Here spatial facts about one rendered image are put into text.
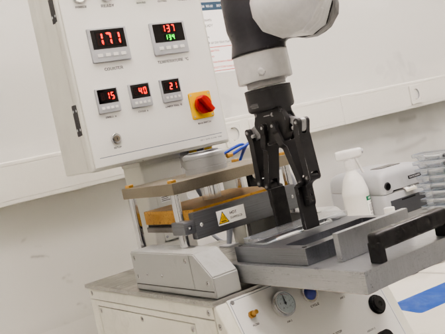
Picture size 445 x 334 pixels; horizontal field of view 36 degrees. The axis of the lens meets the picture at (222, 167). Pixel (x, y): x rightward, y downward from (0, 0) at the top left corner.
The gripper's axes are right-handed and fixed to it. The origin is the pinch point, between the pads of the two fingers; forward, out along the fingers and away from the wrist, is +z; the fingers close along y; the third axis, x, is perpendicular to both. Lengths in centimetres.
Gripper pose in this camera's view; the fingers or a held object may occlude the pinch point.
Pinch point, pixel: (294, 209)
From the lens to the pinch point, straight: 112.7
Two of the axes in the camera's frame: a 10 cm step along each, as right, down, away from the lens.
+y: 5.8, -1.0, -8.1
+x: 7.8, -2.0, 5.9
